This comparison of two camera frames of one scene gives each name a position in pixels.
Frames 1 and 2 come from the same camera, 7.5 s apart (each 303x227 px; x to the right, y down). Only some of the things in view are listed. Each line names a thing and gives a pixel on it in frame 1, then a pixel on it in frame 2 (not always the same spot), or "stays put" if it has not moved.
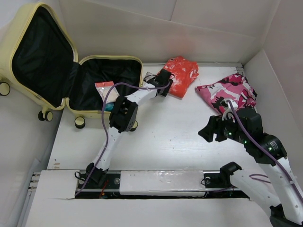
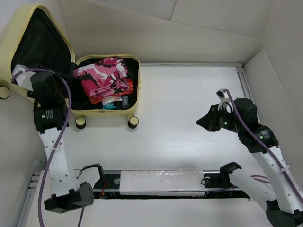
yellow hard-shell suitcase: x=39 y=61 stays put
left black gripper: x=166 y=90 → x=61 y=83
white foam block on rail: x=163 y=183 stays put
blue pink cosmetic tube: x=109 y=107 stays put
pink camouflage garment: x=236 y=87 → x=103 y=77
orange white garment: x=183 y=72 → x=96 y=100
